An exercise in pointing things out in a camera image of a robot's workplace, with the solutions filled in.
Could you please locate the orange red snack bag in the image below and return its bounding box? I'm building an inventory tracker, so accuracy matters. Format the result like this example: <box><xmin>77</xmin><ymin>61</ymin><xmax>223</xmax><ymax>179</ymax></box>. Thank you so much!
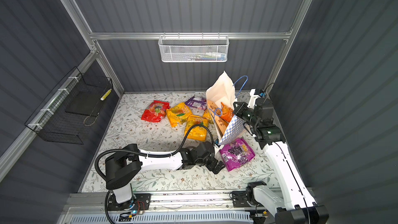
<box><xmin>220</xmin><ymin>103</ymin><xmax>234</xmax><ymax>123</ymax></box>

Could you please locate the blue checkered paper bag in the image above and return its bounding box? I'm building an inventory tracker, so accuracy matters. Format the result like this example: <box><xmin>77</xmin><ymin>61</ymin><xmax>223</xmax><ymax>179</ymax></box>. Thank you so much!
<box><xmin>206</xmin><ymin>72</ymin><xmax>244</xmax><ymax>153</ymax></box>

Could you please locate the large purple snack bag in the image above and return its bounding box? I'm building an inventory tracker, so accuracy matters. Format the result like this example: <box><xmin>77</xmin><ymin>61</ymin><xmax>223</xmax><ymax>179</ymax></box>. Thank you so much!
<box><xmin>219</xmin><ymin>138</ymin><xmax>255</xmax><ymax>172</ymax></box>

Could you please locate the yellow snack bag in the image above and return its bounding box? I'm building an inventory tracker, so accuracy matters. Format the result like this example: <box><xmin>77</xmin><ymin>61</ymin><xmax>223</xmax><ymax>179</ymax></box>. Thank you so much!
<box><xmin>184</xmin><ymin>115</ymin><xmax>209</xmax><ymax>142</ymax></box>
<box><xmin>202</xmin><ymin>109</ymin><xmax>214</xmax><ymax>124</ymax></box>
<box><xmin>166</xmin><ymin>102</ymin><xmax>192</xmax><ymax>128</ymax></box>

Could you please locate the large orange chips bag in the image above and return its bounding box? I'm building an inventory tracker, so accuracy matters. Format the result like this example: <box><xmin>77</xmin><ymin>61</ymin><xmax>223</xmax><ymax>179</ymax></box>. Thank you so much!
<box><xmin>207</xmin><ymin>100</ymin><xmax>228</xmax><ymax>136</ymax></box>

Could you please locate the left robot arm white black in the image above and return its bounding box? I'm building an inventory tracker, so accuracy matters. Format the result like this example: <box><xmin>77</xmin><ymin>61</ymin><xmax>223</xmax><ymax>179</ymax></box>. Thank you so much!
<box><xmin>94</xmin><ymin>142</ymin><xmax>226</xmax><ymax>204</ymax></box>

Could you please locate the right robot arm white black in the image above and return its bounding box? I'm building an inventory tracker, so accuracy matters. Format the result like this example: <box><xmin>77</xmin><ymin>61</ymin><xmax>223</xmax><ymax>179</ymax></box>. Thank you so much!
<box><xmin>233</xmin><ymin>97</ymin><xmax>329</xmax><ymax>224</ymax></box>

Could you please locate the small purple snack bag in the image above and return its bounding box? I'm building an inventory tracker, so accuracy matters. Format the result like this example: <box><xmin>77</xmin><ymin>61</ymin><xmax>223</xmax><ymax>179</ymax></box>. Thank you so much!
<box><xmin>185</xmin><ymin>96</ymin><xmax>207</xmax><ymax>111</ymax></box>

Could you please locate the floral table cloth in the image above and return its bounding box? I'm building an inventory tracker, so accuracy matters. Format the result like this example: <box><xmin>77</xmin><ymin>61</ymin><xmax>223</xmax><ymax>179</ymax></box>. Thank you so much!
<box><xmin>98</xmin><ymin>92</ymin><xmax>279</xmax><ymax>191</ymax></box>

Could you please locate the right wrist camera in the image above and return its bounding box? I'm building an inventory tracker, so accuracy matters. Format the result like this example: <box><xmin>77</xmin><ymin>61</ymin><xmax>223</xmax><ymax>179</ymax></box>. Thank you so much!
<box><xmin>248</xmin><ymin>89</ymin><xmax>266</xmax><ymax>109</ymax></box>

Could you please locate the white wire wall basket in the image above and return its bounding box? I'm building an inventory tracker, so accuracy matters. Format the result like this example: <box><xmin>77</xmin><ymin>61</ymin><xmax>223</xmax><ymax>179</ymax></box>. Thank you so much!
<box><xmin>158</xmin><ymin>36</ymin><xmax>230</xmax><ymax>63</ymax></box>

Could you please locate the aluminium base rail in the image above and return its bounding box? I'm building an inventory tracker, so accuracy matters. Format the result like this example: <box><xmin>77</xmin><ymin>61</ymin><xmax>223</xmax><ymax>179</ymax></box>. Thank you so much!
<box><xmin>58</xmin><ymin>188</ymin><xmax>288</xmax><ymax>224</ymax></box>

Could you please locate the black wire side basket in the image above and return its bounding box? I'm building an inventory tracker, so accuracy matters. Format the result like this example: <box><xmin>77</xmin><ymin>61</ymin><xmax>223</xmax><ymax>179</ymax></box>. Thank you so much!
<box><xmin>25</xmin><ymin>68</ymin><xmax>113</xmax><ymax>145</ymax></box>

